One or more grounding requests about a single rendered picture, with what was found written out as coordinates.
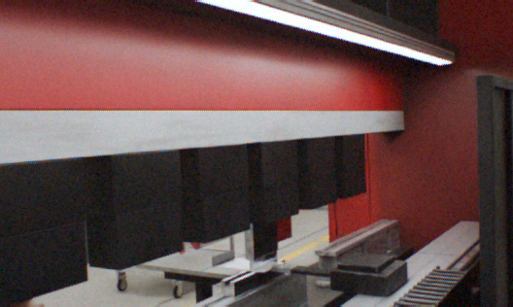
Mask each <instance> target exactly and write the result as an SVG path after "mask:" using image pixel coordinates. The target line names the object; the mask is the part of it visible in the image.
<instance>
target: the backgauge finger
mask: <svg viewBox="0 0 513 307"><path fill-rule="evenodd" d="M271 271H277V272H285V273H291V274H299V275H308V276H323V277H330V289H331V290H336V291H348V292H355V293H363V294H370V295H376V296H388V295H389V294H391V293H392V292H393V291H394V290H396V289H397V288H399V286H400V285H403V284H404V283H405V281H407V279H408V276H407V262H406V261H400V260H394V256H387V255H377V254H367V253H355V254H354V255H352V256H349V257H348V258H345V259H343V260H342V261H340V262H338V263H337V267H335V268H334V269H326V268H319V267H310V266H302V265H285V264H279V265H275V266H273V267H271Z"/></svg>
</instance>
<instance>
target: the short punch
mask: <svg viewBox="0 0 513 307"><path fill-rule="evenodd" d="M244 239H245V257H246V260H249V261H250V271H251V270H253V269H255V268H256V267H259V266H261V265H264V264H266V263H267V262H270V261H272V260H273V259H275V252H277V251H278V250H279V239H278V221H276V222H273V223H270V224H250V230H245V231H244Z"/></svg>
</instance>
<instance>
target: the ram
mask: <svg viewBox="0 0 513 307"><path fill-rule="evenodd" d="M402 111H403V99H402V73H401V63H400V62H397V61H389V60H386V59H383V58H378V57H375V56H371V55H367V54H360V53H356V52H352V51H345V50H342V49H335V48H331V47H327V46H323V45H320V44H315V43H308V42H304V41H301V40H296V39H294V38H290V37H286V36H279V35H274V34H271V33H267V32H263V31H259V30H252V29H249V28H244V27H241V26H238V25H230V24H225V23H222V22H218V21H214V20H210V19H203V18H200V17H193V16H189V15H182V14H178V13H174V12H170V11H167V10H162V9H156V8H152V7H148V6H145V5H140V4H133V3H129V2H125V1H122V0H0V164H12V163H22V162H31V161H41V160H51V159H70V158H80V157H89V156H99V155H109V154H136V153H147V152H156V151H166V150H177V149H185V148H206V147H215V146H225V145H235V144H244V143H254V142H273V141H284V140H293V139H303V138H313V137H323V136H342V135H352V134H361V133H371V132H381V131H391V130H404V123H403V112H402Z"/></svg>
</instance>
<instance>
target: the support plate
mask: <svg viewBox="0 0 513 307"><path fill-rule="evenodd" d="M223 253H225V252H222V251H213V250H203V249H197V250H196V249H195V248H185V253H183V254H182V255H180V254H179V253H175V254H173V255H170V256H166V257H162V258H157V259H155V260H152V261H150V262H147V263H141V264H139V265H136V268H141V269H154V270H161V271H167V272H174V273H181V274H188V275H195V276H208V277H215V278H222V279H225V278H227V277H230V276H233V275H236V274H238V273H239V272H241V271H240V270H232V269H225V268H219V267H212V256H215V255H218V254H223ZM242 255H243V256H242ZM235 257H238V258H244V259H246V257H245V255H244V254H240V253H235ZM209 267H212V268H209ZM207 268H209V269H207ZM205 269H207V270H205ZM201 270H202V271H201Z"/></svg>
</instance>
